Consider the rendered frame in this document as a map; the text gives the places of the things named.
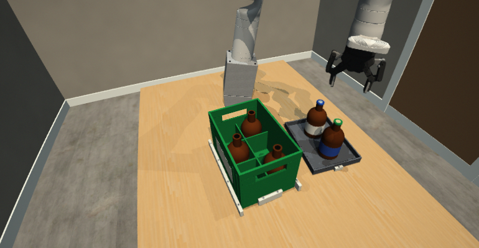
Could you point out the green plastic crate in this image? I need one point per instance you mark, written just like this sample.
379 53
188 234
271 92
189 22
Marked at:
249 178

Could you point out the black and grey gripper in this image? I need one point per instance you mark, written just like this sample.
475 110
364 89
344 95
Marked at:
359 64

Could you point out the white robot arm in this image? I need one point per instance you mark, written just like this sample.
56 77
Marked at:
365 32

